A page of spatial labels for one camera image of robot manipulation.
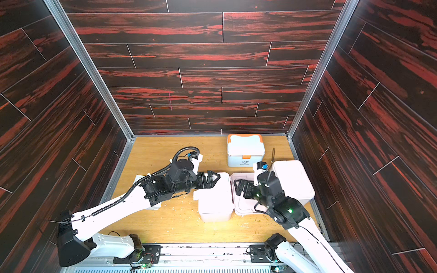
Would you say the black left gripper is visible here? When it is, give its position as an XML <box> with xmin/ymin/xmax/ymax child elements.
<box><xmin>171</xmin><ymin>171</ymin><xmax>221</xmax><ymax>196</ymax></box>

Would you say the pink medicine chest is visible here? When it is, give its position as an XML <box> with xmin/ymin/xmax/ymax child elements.
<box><xmin>193</xmin><ymin>172</ymin><xmax>257</xmax><ymax>222</ymax></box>

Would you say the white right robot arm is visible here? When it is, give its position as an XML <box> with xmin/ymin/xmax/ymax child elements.
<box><xmin>233</xmin><ymin>171</ymin><xmax>353</xmax><ymax>273</ymax></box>

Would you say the white gauze packet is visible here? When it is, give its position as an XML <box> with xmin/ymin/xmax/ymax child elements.
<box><xmin>133</xmin><ymin>175</ymin><xmax>150</xmax><ymax>187</ymax></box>

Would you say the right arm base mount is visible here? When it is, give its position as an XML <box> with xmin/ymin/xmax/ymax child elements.
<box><xmin>246</xmin><ymin>244</ymin><xmax>272</xmax><ymax>263</ymax></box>

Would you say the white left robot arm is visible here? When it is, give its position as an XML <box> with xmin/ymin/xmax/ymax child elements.
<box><xmin>57</xmin><ymin>158</ymin><xmax>221</xmax><ymax>267</ymax></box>

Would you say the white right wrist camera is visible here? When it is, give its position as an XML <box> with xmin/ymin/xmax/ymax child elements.
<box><xmin>253</xmin><ymin>162</ymin><xmax>268</xmax><ymax>186</ymax></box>

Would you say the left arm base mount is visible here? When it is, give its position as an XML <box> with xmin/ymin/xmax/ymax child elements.
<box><xmin>113</xmin><ymin>245</ymin><xmax>162</xmax><ymax>265</ymax></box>

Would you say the white orange-trimmed medicine chest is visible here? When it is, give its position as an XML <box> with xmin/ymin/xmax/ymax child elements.
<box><xmin>226</xmin><ymin>134</ymin><xmax>265</xmax><ymax>168</ymax></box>

